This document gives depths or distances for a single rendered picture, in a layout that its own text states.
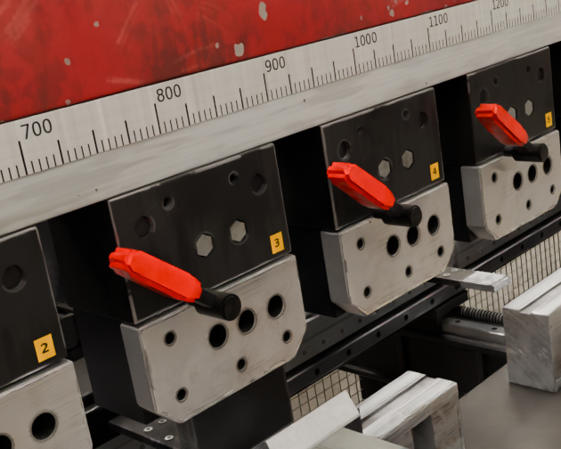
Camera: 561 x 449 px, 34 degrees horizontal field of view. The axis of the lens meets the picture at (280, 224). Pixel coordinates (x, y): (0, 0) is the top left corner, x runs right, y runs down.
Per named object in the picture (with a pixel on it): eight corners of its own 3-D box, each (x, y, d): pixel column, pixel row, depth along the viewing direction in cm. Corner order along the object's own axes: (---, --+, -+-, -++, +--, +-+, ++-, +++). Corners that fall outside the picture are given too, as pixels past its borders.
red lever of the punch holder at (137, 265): (137, 245, 54) (246, 299, 61) (98, 238, 57) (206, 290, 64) (126, 273, 54) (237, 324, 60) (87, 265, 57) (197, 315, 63)
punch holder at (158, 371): (161, 436, 62) (109, 200, 57) (90, 407, 68) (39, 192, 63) (311, 348, 72) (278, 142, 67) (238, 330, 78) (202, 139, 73)
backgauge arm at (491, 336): (551, 427, 122) (543, 330, 118) (230, 342, 167) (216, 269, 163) (581, 401, 127) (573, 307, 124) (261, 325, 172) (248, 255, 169)
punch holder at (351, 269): (353, 324, 75) (323, 126, 70) (279, 308, 81) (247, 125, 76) (458, 264, 85) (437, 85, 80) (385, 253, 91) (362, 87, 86)
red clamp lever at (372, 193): (355, 158, 67) (426, 210, 74) (314, 156, 70) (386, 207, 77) (347, 181, 67) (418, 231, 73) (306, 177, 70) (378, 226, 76)
